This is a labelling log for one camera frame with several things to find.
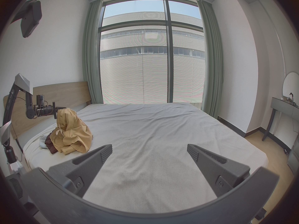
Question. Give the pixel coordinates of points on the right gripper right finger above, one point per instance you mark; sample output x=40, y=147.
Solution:
x=222, y=171

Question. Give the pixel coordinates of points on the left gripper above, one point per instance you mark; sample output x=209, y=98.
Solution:
x=44, y=110

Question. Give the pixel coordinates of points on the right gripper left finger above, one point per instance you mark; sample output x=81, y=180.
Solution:
x=77, y=171

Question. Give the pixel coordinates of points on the tan shorts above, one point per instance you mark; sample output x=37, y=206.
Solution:
x=74, y=132

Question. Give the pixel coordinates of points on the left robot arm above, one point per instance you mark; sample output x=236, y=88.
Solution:
x=28, y=101

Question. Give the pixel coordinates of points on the bed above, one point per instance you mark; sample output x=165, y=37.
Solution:
x=151, y=129

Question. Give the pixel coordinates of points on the pale grey garment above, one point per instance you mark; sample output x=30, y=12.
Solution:
x=44, y=141

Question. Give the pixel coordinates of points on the brown garment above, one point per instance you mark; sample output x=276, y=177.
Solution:
x=51, y=146

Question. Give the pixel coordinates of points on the grey dressing table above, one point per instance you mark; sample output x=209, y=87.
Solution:
x=280, y=104

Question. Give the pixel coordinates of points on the round mirror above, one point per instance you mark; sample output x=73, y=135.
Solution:
x=292, y=85

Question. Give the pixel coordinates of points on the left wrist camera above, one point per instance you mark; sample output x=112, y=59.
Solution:
x=40, y=99

